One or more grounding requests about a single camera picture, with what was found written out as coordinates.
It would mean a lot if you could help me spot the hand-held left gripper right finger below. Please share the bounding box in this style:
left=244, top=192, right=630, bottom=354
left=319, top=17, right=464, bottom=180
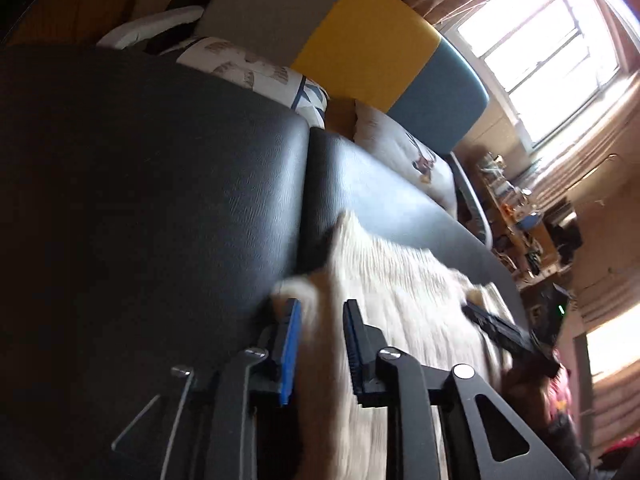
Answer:
left=342, top=299, right=576, bottom=480

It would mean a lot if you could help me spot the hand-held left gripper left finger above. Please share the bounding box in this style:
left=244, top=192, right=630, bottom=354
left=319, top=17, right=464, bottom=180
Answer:
left=111, top=297, right=303, bottom=480

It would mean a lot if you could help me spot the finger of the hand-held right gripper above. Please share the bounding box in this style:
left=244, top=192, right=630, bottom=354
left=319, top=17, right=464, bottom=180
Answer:
left=462, top=301, right=539, bottom=357

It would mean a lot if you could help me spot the white knit sweater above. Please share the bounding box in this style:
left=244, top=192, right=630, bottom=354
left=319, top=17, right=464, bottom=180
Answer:
left=272, top=210, right=521, bottom=480

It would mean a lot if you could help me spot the person's right hand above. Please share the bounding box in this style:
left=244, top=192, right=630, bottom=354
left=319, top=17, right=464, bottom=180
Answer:
left=504, top=357, right=549, bottom=432

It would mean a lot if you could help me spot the pink cloth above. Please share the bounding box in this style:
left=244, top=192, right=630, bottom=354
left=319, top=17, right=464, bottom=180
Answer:
left=545, top=365, right=574, bottom=426

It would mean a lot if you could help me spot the wooden desk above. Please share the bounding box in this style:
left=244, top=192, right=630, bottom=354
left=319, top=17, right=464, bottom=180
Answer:
left=472, top=152, right=571, bottom=281

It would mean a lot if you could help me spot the black television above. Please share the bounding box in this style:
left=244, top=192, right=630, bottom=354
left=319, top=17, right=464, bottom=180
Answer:
left=545, top=200, right=584, bottom=261

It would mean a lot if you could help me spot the grey deer print pillow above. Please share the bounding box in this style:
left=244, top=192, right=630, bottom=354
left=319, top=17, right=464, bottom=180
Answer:
left=354, top=101, right=458, bottom=213

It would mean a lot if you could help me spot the window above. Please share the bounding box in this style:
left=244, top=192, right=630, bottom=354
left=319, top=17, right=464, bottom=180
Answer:
left=445, top=0, right=626, bottom=146

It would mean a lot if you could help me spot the geometric print pillow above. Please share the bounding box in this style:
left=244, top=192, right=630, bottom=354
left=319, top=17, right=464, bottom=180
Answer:
left=175, top=36, right=330, bottom=128

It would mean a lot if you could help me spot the grey yellow blue sofa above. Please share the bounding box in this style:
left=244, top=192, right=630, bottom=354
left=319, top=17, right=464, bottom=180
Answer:
left=97, top=0, right=496, bottom=251

